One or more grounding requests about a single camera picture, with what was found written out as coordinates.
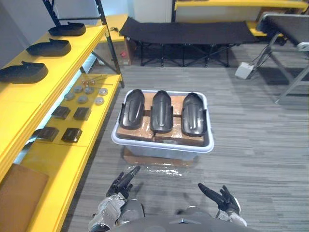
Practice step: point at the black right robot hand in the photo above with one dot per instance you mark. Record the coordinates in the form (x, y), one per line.
(223, 199)

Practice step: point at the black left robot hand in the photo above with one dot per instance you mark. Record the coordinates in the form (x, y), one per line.
(123, 181)

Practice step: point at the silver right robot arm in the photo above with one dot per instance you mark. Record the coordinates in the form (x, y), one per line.
(231, 217)

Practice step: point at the yellow shelf rack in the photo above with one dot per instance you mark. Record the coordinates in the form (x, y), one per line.
(58, 96)

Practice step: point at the yellow background shelf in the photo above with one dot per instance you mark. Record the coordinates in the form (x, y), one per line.
(241, 3)

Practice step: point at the flat brown cardboard sheet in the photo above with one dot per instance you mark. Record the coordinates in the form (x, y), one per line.
(157, 160)

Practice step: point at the brown cardboard box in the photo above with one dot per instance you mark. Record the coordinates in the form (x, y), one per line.
(178, 137)
(137, 131)

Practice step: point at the white plastic bin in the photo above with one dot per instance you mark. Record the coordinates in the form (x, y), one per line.
(164, 147)

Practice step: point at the grey robot torso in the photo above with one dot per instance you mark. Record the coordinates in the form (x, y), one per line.
(169, 221)

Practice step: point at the black square part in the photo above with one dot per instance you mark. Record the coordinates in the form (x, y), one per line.
(61, 112)
(71, 135)
(82, 113)
(47, 133)

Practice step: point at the black plastic housing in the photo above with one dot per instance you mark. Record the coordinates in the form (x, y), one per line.
(68, 29)
(23, 72)
(193, 113)
(49, 47)
(162, 111)
(132, 109)

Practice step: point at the grey round disc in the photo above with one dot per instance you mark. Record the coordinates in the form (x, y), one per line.
(82, 99)
(69, 96)
(99, 100)
(89, 90)
(78, 89)
(103, 91)

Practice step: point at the brown cardboard board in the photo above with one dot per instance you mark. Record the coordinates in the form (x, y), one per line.
(20, 195)

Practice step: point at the copper knob parts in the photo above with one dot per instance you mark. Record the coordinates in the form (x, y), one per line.
(88, 83)

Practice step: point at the small red object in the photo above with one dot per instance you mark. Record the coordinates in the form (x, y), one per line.
(123, 54)

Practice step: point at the white power box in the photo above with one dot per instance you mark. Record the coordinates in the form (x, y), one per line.
(244, 70)

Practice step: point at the black folding cot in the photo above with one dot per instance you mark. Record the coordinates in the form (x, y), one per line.
(188, 32)

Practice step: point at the grey folding table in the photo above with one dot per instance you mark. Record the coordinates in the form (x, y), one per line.
(287, 46)

